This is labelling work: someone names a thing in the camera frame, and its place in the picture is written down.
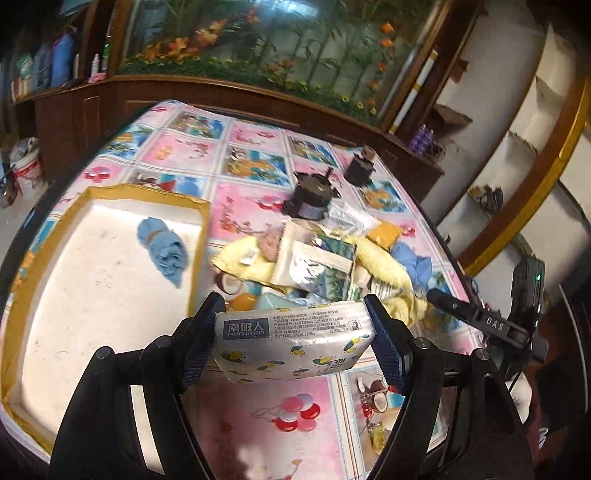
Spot curved white gold-trimmed shelf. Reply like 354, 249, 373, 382
434, 0, 591, 278

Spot cardboard box with yellow tape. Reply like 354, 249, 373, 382
0, 184, 211, 462

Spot white lemon-print tissue packet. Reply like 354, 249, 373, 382
213, 299, 376, 384

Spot silver foil packet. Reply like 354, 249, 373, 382
270, 240, 355, 300

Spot fish tank with plants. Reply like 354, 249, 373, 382
117, 0, 451, 126

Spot blue bottles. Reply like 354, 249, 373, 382
31, 31, 77, 90

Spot white printed packet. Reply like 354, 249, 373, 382
368, 276, 408, 302

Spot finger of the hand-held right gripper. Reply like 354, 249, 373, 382
427, 288, 532, 346

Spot large blue towel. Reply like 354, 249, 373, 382
390, 242, 432, 289

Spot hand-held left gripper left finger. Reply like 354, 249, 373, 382
48, 292, 227, 480

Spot yellow packet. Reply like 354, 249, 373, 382
367, 222, 402, 250

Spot black jar with cork top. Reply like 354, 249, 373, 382
344, 147, 378, 186

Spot white rolled tube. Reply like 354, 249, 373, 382
388, 48, 439, 134

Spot small blue towel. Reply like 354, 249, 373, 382
137, 216, 190, 289

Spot yellow towel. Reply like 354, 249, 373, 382
210, 233, 432, 330

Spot brown wooden cabinet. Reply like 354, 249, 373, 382
9, 74, 445, 188

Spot white plastic bucket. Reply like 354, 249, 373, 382
10, 148, 49, 199

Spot purple bottles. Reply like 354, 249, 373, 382
409, 124, 435, 155

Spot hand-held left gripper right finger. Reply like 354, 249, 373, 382
362, 294, 543, 480

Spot black jar with stick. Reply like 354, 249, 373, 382
283, 168, 342, 221

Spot colourful printed tablecloth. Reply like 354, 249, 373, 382
0, 99, 476, 480

